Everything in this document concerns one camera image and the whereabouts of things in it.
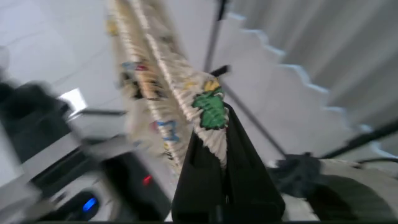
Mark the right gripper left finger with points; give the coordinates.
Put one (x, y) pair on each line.
(199, 186)

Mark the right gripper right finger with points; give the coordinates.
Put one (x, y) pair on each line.
(248, 186)

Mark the cream printed garment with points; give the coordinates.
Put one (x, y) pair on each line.
(168, 81)

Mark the black clothes rack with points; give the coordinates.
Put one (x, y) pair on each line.
(253, 116)

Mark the white laundry basket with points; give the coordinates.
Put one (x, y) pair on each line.
(351, 186)

